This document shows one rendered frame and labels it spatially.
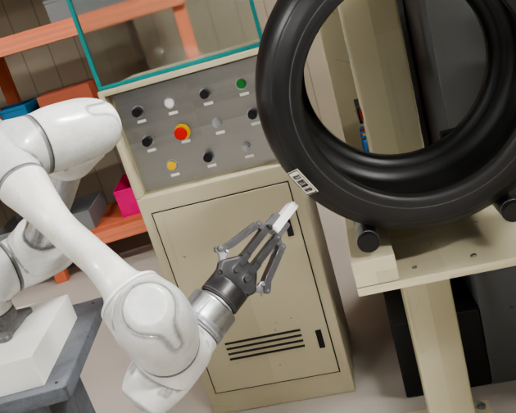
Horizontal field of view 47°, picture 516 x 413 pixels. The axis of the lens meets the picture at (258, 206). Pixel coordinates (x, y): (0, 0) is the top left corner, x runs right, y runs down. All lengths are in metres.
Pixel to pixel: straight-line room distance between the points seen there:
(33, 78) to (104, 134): 3.99
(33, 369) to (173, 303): 0.89
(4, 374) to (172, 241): 0.70
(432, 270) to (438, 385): 0.66
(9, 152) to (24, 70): 4.09
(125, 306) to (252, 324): 1.38
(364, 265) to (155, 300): 0.55
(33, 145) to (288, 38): 0.54
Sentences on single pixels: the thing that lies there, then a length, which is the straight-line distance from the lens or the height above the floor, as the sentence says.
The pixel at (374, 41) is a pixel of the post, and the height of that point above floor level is 1.24.
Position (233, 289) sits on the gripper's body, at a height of 0.96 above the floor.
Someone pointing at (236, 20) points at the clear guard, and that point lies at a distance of 1.88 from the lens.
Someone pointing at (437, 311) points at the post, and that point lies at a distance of 1.74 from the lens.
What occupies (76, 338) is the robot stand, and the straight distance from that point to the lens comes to 1.84.
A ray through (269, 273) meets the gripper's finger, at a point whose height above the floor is 0.95.
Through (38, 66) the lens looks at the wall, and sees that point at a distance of 5.28.
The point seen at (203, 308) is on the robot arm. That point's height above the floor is 0.96.
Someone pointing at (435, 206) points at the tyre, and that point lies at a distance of 1.17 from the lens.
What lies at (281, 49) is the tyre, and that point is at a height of 1.31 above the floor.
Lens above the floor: 1.40
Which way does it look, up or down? 18 degrees down
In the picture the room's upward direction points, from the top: 16 degrees counter-clockwise
